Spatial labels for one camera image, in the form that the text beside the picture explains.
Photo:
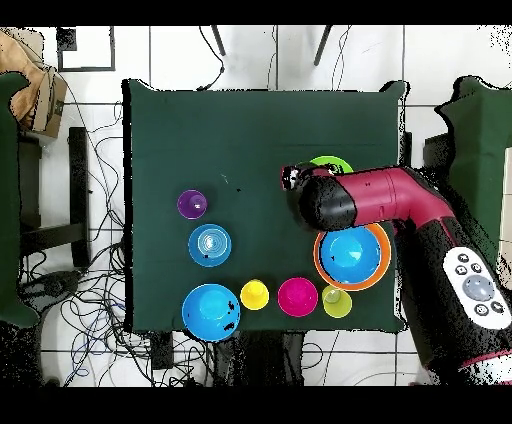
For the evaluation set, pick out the large green bowl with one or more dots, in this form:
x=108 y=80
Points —
x=336 y=162

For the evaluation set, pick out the large blue bowl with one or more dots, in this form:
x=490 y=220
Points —
x=352 y=256
x=210 y=310

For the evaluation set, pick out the small blue ridged bowl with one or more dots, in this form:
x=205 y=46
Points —
x=210 y=245

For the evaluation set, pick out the large orange bowl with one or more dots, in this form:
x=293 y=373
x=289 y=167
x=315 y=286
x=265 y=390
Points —
x=386 y=252

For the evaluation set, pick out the yellow cup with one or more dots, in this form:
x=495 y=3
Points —
x=254 y=295

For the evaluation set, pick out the dark green tablecloth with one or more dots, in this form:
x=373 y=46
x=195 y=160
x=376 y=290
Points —
x=240 y=132

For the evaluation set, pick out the purple cup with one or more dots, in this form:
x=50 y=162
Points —
x=192 y=204

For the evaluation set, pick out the small red bowl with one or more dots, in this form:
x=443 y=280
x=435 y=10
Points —
x=298 y=296

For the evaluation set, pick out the black tripod leg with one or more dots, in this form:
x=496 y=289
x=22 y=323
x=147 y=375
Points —
x=218 y=40
x=322 y=46

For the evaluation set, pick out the translucent yellow-green cup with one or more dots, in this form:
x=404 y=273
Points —
x=340 y=306

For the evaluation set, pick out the black box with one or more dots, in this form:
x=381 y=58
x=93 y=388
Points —
x=436 y=152

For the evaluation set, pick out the green cloth side table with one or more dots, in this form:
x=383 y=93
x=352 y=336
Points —
x=8 y=200
x=480 y=160

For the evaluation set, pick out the black floor stand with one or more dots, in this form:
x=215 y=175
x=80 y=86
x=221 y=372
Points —
x=78 y=180

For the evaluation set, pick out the black power brick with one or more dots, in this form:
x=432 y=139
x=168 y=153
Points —
x=162 y=352

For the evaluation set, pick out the cardboard box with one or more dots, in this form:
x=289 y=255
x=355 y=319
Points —
x=50 y=100

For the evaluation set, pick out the black robot pedestal leg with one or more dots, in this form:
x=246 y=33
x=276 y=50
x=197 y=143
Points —
x=52 y=286

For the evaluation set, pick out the black square floor frame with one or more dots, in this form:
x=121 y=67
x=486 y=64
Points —
x=66 y=40

